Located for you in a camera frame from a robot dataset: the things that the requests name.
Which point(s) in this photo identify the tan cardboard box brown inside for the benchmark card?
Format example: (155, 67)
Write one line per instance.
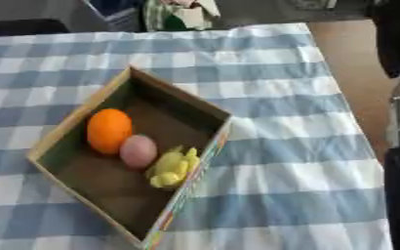
(169, 117)

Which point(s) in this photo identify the yellow soft toy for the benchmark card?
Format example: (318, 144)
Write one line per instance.
(172, 167)

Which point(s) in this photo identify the pink toy ball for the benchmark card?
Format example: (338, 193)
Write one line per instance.
(138, 151)

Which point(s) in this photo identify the green and white bag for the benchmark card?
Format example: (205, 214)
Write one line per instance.
(180, 14)

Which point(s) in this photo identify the orange toy fruit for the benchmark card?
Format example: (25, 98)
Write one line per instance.
(109, 130)

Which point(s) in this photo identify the blue storage bin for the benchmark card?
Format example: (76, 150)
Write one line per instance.
(118, 13)

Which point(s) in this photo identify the black chair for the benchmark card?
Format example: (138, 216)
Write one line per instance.
(24, 26)

